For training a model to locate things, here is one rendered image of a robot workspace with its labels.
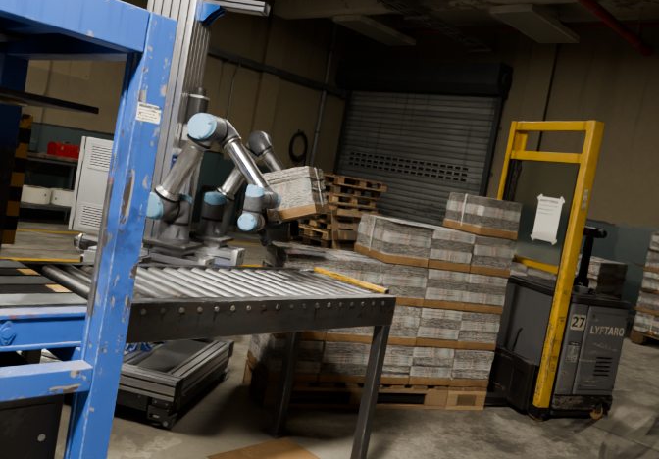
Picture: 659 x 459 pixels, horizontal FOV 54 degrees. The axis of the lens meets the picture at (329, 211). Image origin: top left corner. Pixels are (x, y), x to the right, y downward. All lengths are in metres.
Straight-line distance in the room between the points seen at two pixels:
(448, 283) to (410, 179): 7.85
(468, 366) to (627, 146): 6.44
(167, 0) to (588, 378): 3.35
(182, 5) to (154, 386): 1.80
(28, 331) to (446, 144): 9.97
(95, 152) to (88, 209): 0.28
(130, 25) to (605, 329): 3.64
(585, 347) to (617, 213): 5.66
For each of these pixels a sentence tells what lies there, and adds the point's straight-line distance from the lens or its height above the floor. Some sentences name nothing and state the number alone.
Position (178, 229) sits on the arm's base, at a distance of 3.06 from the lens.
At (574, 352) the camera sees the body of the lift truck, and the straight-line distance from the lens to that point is 4.39.
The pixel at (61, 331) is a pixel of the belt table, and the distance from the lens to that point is 1.79.
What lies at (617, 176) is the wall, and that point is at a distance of 10.01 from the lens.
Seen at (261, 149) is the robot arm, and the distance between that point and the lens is 3.49.
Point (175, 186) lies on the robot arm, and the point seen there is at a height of 1.08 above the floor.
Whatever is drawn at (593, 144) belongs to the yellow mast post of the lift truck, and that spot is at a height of 1.71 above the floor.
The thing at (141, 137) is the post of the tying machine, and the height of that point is 1.26.
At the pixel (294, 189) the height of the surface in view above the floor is 1.16.
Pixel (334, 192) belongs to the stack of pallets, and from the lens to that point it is 9.88.
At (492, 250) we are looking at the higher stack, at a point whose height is 0.98.
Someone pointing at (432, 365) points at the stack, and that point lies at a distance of 3.93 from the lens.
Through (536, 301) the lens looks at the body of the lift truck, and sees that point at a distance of 4.50.
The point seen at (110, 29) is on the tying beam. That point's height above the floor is 1.48.
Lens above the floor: 1.24
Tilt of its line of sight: 3 degrees down
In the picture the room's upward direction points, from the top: 10 degrees clockwise
